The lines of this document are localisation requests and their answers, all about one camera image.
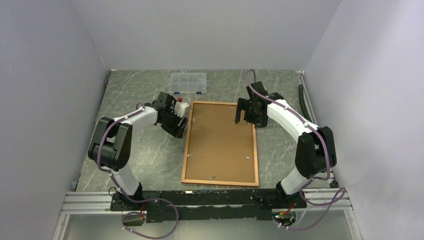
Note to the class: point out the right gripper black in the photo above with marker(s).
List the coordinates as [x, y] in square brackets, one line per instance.
[244, 104]

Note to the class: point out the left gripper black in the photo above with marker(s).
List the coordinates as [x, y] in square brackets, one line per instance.
[175, 130]

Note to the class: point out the brown backing board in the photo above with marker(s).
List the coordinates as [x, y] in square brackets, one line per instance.
[220, 142]

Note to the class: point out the wooden picture frame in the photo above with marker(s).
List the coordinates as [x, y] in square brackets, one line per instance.
[185, 155]

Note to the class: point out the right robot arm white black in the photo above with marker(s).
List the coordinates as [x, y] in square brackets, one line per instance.
[315, 147]

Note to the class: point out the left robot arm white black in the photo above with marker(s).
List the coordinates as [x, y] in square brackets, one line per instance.
[111, 143]

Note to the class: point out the clear plastic organizer box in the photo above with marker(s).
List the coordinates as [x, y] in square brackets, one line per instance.
[188, 83]

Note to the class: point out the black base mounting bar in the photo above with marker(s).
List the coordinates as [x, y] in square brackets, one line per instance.
[186, 205]

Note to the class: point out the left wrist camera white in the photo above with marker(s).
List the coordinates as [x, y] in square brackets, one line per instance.
[181, 107]

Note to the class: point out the aluminium extrusion rail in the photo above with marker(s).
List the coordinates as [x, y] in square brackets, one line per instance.
[86, 203]

